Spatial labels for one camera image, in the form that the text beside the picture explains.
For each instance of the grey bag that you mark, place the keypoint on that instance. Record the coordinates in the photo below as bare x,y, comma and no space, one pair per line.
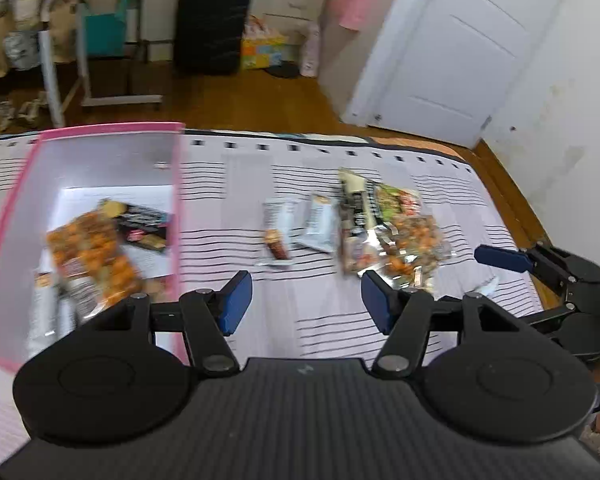
21,50

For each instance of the white blue snack bar packet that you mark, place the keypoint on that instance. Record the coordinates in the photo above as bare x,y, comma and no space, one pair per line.
486,290

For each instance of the clear mixed snack bag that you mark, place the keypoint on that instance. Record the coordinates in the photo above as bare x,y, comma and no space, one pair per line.
405,240

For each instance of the yellow colourful gift box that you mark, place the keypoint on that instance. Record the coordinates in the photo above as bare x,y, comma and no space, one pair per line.
262,47

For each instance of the white door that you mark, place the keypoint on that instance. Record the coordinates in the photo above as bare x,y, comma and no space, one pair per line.
455,60

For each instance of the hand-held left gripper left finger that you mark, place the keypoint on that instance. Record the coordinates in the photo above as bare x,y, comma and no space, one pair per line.
235,302

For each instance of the teal bag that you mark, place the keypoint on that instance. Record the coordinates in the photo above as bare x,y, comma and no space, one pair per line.
105,32

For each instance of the pink-rimmed clear plastic bin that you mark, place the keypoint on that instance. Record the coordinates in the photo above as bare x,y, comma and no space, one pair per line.
105,160

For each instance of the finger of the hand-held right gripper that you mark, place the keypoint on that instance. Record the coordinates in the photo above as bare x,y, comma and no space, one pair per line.
552,317
500,258

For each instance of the pair of shoes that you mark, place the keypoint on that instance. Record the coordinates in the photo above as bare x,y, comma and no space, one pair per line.
22,110

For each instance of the clear orange snack bag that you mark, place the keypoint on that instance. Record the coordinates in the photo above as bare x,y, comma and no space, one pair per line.
92,255

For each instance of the striped bed sheet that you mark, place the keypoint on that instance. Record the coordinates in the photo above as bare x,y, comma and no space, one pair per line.
300,310

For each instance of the pink paper bag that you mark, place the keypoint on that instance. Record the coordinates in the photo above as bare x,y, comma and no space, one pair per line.
356,2

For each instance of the black suitcase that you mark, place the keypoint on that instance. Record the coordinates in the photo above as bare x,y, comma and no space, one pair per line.
210,25

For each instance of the white plastic pack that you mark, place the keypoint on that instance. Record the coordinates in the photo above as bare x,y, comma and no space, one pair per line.
310,52

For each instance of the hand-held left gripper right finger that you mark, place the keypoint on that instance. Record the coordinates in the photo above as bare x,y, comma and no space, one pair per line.
377,305

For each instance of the black round floor item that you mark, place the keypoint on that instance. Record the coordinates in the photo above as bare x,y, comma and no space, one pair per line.
284,71

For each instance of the white brown snack bar packet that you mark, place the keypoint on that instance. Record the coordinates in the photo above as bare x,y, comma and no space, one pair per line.
279,232

